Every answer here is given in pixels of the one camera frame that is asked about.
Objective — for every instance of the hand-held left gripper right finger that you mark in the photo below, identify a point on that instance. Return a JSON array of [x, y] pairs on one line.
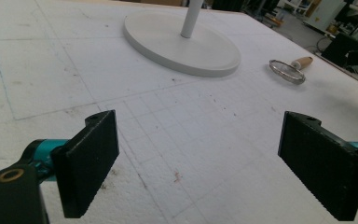
[[323, 169]]

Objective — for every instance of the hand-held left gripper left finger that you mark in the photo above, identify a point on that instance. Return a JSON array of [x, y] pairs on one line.
[[85, 168]]

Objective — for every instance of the white rack stand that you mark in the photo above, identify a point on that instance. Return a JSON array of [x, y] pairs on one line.
[[180, 46]]

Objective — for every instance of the white foam mat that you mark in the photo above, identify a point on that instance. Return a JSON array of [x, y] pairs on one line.
[[199, 140]]

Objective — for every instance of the black equipment box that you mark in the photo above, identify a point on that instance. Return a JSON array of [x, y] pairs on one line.
[[341, 48]]

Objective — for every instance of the white cabinet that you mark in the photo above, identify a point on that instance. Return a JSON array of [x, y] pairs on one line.
[[324, 12]]

